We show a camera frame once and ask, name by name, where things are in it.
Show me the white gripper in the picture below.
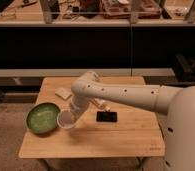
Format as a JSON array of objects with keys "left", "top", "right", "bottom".
[{"left": 69, "top": 97, "right": 89, "bottom": 120}]

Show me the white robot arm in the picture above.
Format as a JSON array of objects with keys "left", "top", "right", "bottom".
[{"left": 70, "top": 71, "right": 195, "bottom": 171}]

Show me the green ceramic bowl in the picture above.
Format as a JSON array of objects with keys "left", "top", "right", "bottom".
[{"left": 26, "top": 102, "right": 61, "bottom": 134}]

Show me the beige sponge block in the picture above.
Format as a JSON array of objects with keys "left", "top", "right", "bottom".
[{"left": 55, "top": 87, "right": 72, "bottom": 100}]

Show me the white tube bottle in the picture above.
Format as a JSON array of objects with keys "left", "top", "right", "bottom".
[{"left": 92, "top": 99, "right": 110, "bottom": 111}]

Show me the black rectangular phone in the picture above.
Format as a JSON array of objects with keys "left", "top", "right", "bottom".
[{"left": 96, "top": 111, "right": 117, "bottom": 122}]

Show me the wooden folding table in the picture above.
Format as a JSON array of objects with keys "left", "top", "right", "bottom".
[{"left": 18, "top": 76, "right": 167, "bottom": 171}]

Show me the wooden shelf with clutter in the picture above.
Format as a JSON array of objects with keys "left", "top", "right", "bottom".
[{"left": 0, "top": 0, "right": 195, "bottom": 27}]

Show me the black equipment on right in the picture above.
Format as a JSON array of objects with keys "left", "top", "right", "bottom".
[{"left": 172, "top": 54, "right": 195, "bottom": 82}]

